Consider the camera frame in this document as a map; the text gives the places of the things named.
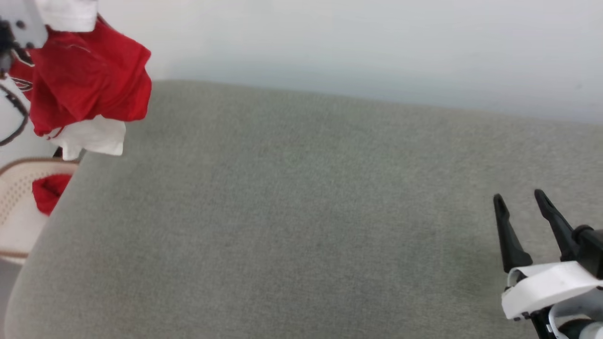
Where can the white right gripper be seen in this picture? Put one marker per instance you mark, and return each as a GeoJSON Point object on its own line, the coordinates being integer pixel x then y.
{"type": "Point", "coordinates": [546, 285]}

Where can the grey fabric sofa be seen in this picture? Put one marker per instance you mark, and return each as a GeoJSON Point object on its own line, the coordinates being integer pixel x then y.
{"type": "Point", "coordinates": [301, 212]}

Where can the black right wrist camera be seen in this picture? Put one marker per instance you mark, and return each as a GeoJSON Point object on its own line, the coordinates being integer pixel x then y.
{"type": "Point", "coordinates": [591, 245]}

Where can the red cloth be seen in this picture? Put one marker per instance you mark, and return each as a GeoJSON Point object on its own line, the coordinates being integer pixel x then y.
{"type": "Point", "coordinates": [49, 190]}

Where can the cream perforated laundry basket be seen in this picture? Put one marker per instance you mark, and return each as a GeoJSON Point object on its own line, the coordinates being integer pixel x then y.
{"type": "Point", "coordinates": [14, 207]}

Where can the red and white basketball jersey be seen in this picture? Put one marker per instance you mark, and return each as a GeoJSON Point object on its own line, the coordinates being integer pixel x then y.
{"type": "Point", "coordinates": [89, 80]}

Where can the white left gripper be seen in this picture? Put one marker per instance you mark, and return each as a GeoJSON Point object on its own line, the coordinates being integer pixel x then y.
{"type": "Point", "coordinates": [23, 19]}

